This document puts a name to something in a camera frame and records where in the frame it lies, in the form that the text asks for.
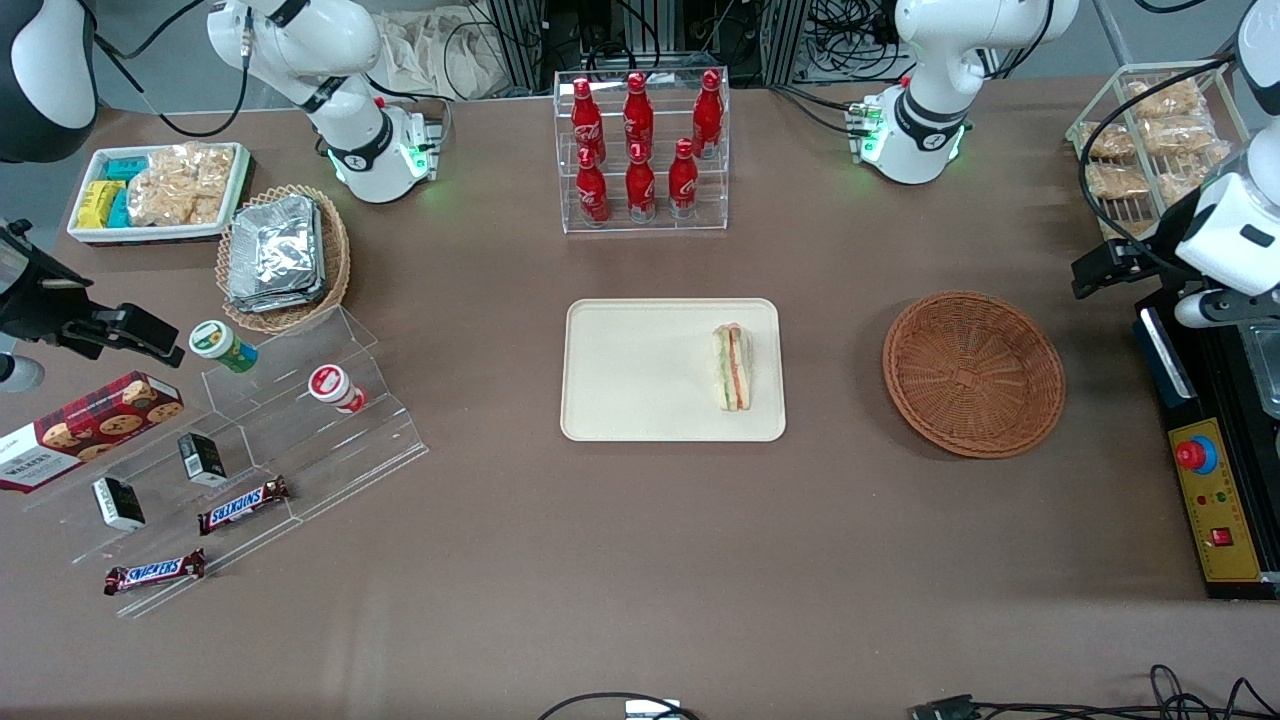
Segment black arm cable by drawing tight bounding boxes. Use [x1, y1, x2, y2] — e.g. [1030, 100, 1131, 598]
[92, 0, 252, 140]
[1083, 55, 1243, 273]

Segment black cable with connector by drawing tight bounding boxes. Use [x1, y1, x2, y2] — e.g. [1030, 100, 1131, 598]
[908, 664, 1280, 720]

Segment white wire rack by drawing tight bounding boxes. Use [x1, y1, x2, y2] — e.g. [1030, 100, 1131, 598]
[1065, 60, 1251, 246]

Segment red lidded cup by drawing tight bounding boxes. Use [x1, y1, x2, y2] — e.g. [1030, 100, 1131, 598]
[308, 365, 368, 415]

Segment clear bag of crackers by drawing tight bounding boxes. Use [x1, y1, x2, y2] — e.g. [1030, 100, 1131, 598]
[127, 143, 237, 227]

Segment round brown wicker basket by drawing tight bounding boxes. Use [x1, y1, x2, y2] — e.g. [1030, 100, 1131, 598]
[882, 290, 1067, 460]

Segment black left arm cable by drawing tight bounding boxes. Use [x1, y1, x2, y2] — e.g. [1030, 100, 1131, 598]
[1083, 55, 1243, 273]

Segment yellow snack pack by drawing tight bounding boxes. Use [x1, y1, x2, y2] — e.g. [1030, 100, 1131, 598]
[77, 180, 126, 230]

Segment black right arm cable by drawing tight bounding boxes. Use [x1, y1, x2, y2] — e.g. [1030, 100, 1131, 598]
[92, 0, 252, 140]

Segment silver foil packs stack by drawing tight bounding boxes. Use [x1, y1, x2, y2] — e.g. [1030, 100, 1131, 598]
[225, 194, 327, 314]

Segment black appliance with yellow panel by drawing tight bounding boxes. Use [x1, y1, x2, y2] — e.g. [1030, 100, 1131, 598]
[1134, 285, 1280, 602]

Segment Snickers chocolate bar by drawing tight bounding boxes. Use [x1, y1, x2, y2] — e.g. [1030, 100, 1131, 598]
[197, 476, 292, 537]
[103, 548, 208, 598]

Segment red tartan cookie box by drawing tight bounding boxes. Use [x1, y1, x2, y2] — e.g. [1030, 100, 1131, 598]
[0, 371, 186, 495]

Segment triangular ham lettuce sandwich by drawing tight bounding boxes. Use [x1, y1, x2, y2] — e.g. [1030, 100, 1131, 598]
[711, 322, 755, 413]

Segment oval tan wicker basket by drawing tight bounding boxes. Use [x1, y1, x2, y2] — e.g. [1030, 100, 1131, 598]
[215, 184, 352, 335]

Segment small black carton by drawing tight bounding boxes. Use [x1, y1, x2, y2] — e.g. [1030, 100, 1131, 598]
[178, 432, 229, 488]
[92, 477, 147, 532]

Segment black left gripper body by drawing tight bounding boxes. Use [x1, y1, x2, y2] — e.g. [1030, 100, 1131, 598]
[1148, 188, 1213, 298]

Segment clear metal insert pan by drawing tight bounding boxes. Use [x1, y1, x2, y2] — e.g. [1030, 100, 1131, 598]
[1238, 322, 1280, 419]

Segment clear acrylic stepped stand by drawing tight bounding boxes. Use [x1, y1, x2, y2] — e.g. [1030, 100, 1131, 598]
[20, 305, 431, 620]

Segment green lidded cup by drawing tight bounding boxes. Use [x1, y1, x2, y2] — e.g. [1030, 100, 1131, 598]
[189, 320, 259, 375]

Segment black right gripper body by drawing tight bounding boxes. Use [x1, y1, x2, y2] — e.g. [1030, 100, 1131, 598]
[0, 221, 97, 347]

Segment red cola bottle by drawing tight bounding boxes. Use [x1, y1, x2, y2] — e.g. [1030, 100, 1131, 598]
[626, 143, 658, 224]
[693, 69, 724, 159]
[576, 148, 611, 227]
[571, 78, 606, 161]
[668, 138, 700, 220]
[623, 72, 655, 156]

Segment tangled black background cables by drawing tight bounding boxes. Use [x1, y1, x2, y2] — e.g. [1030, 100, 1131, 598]
[765, 0, 916, 136]

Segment beige crumpled cloth bag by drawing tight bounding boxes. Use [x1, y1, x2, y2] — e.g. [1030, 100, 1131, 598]
[375, 8, 513, 101]

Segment beige plastic tray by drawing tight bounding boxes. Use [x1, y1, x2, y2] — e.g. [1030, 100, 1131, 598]
[560, 298, 787, 443]

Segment clear acrylic bottle rack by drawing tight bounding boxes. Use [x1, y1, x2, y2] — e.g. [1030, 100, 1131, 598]
[553, 66, 731, 235]

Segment white rectangular snack tray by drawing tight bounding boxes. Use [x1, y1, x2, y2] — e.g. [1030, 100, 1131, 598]
[66, 142, 252, 247]

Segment black looped cable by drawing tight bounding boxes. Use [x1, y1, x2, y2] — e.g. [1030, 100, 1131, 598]
[537, 692, 703, 720]

